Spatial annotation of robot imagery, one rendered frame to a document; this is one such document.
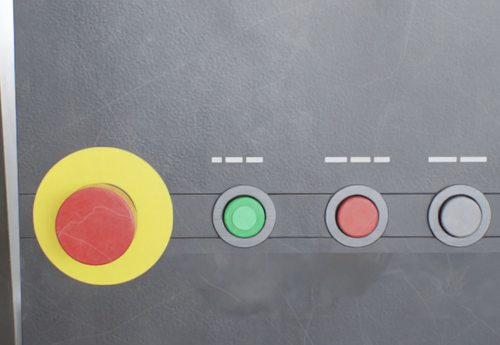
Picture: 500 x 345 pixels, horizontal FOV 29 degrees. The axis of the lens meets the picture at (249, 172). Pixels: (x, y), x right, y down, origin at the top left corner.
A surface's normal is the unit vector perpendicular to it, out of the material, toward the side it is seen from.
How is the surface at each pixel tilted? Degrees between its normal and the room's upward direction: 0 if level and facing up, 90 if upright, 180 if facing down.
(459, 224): 90
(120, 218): 90
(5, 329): 90
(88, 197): 90
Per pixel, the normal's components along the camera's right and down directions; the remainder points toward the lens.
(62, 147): 0.01, 0.12
